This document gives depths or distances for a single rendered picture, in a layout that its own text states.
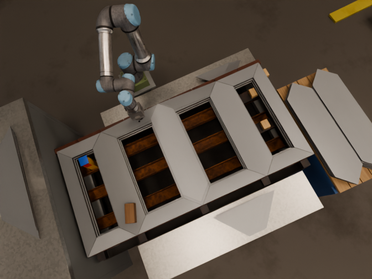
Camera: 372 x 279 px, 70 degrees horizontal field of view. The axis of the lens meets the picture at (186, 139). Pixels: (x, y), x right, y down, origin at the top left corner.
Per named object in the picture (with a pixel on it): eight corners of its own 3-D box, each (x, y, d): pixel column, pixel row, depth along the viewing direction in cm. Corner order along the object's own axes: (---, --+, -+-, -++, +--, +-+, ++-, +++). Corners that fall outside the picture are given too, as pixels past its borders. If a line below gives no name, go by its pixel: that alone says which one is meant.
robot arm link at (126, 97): (130, 88, 145) (130, 102, 143) (137, 96, 156) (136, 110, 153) (117, 88, 146) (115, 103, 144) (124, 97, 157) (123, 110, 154)
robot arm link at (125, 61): (122, 62, 201) (115, 51, 188) (139, 61, 199) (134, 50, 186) (121, 76, 197) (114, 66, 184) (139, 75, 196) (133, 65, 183)
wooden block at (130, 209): (137, 222, 166) (134, 222, 161) (127, 223, 166) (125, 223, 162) (135, 202, 169) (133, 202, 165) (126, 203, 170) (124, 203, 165)
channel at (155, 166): (285, 114, 196) (287, 112, 191) (78, 208, 191) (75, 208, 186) (279, 106, 199) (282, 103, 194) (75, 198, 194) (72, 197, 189)
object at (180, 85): (259, 69, 211) (259, 67, 208) (109, 135, 207) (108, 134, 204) (247, 50, 217) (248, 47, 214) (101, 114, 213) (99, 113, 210)
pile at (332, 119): (396, 166, 168) (402, 164, 162) (339, 192, 167) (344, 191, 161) (326, 67, 191) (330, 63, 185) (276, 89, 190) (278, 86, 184)
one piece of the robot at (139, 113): (125, 117, 155) (134, 125, 171) (140, 112, 155) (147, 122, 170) (122, 102, 158) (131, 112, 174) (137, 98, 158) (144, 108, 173)
